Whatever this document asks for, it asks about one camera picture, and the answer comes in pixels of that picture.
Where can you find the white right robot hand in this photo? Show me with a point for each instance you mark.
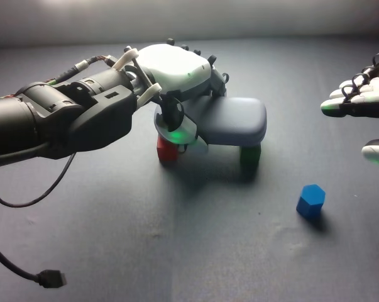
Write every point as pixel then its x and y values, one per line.
pixel 359 104

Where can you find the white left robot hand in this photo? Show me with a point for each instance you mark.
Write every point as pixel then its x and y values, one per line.
pixel 176 69

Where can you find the grey oblong case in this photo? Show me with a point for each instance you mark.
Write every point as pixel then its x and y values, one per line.
pixel 233 119

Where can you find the blue hexagonal block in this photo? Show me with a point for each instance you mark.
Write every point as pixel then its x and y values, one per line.
pixel 311 199

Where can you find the red rectangular block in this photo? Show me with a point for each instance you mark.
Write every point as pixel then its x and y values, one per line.
pixel 165 152

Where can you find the green rectangular block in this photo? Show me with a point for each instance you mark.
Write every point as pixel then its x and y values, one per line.
pixel 249 155

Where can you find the grey table cloth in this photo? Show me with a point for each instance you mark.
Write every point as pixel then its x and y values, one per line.
pixel 176 251

